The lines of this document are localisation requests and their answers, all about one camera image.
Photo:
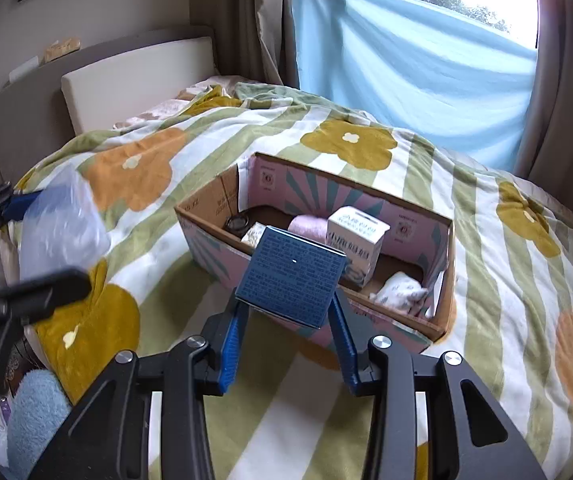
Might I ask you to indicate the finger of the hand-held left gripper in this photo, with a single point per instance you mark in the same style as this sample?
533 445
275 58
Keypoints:
41 290
16 205

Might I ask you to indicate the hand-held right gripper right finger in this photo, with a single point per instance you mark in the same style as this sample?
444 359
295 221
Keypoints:
344 347

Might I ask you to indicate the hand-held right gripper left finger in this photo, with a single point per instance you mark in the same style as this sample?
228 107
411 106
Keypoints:
231 350

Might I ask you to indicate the clear plastic floss case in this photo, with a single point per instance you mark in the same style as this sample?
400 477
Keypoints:
61 230

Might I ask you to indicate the white patterned cloth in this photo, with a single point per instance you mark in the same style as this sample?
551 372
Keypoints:
401 292

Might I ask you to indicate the blue printed box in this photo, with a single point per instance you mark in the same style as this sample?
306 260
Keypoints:
291 275

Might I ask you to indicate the pink printed cardboard box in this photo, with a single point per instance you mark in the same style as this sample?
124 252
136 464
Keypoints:
204 250

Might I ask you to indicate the white printed box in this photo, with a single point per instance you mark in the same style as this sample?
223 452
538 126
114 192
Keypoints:
361 240

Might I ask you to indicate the floral patterned small box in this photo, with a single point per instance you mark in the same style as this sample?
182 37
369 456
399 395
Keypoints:
255 236

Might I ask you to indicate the pink towel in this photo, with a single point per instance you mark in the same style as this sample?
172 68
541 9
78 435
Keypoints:
309 225

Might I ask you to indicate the small black jar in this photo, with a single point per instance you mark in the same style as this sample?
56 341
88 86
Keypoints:
239 222

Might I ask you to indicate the blue fluffy towel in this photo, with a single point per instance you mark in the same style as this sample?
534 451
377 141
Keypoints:
31 420

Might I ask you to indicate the grey bed headboard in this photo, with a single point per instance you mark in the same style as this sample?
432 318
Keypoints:
16 125

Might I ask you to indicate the floral striped blanket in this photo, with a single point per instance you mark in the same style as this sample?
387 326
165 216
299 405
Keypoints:
466 260

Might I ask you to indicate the beige soft item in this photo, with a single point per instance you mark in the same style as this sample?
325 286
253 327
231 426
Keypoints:
61 49

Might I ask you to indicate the white headboard cushion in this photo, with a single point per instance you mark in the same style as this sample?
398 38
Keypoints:
131 85

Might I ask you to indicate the pink patterned bed sheet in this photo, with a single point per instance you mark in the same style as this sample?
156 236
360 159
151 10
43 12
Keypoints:
166 107

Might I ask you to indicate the light blue window cloth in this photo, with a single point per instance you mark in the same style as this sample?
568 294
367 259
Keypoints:
406 85

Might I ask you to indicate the brown curtain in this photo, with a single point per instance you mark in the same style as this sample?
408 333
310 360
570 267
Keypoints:
566 125
266 20

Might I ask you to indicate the white wall plate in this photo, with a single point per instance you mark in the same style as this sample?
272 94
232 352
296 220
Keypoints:
24 71

